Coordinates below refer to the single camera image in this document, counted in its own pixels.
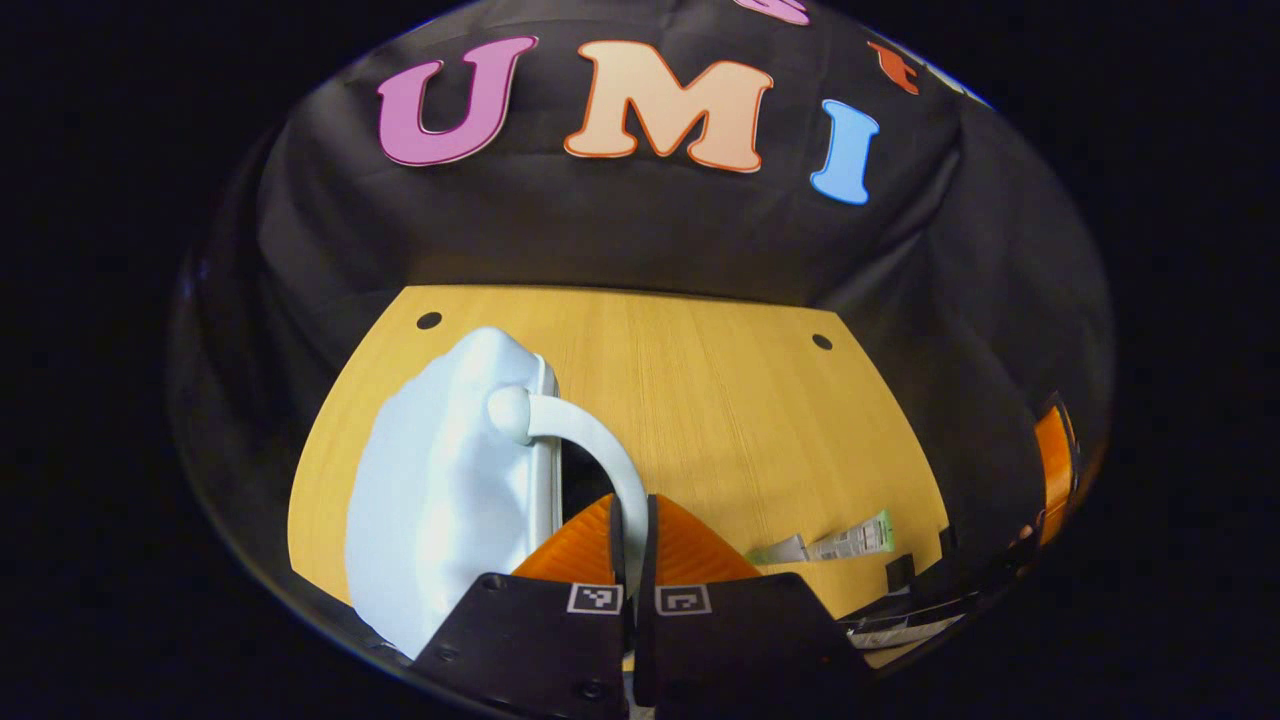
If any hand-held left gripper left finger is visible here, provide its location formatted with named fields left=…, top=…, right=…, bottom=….
left=410, top=493, right=633, bottom=720

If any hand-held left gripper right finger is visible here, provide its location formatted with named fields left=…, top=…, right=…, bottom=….
left=633, top=493, right=876, bottom=713

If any light blue suitcase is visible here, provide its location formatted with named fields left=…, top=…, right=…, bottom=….
left=345, top=327, right=651, bottom=661

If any white green skin care tube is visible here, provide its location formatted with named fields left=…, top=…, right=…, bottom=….
left=745, top=508, right=896, bottom=567

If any black backdrop cloth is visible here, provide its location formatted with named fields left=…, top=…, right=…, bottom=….
left=175, top=0, right=1116, bottom=601

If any white cable bundle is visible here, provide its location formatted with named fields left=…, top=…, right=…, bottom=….
left=845, top=612, right=966, bottom=653

